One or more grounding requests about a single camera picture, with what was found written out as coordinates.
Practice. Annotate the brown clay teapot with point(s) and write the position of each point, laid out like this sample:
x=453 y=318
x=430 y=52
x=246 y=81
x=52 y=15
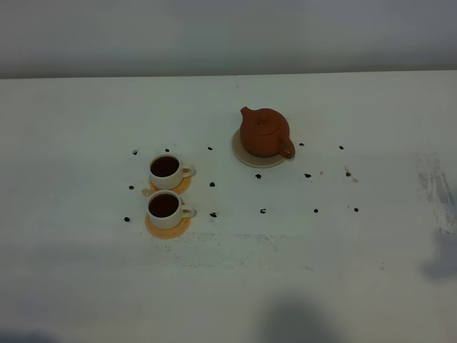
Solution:
x=265 y=133

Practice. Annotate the beige round teapot saucer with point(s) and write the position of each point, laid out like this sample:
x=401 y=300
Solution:
x=250 y=160

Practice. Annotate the far orange round coaster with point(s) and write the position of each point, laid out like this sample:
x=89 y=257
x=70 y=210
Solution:
x=179 y=189

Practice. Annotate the orange round coaster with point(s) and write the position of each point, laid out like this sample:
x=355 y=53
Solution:
x=168 y=231
x=179 y=189

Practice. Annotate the far white teacup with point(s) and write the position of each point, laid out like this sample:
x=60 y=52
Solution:
x=167 y=171

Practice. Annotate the white teacup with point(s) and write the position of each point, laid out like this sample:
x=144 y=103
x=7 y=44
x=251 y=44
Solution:
x=167 y=171
x=166 y=210

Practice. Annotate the near white teacup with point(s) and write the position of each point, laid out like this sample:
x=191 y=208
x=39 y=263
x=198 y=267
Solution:
x=166 y=210

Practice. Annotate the near orange round coaster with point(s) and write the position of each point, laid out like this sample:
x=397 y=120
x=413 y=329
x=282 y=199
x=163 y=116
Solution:
x=168 y=231

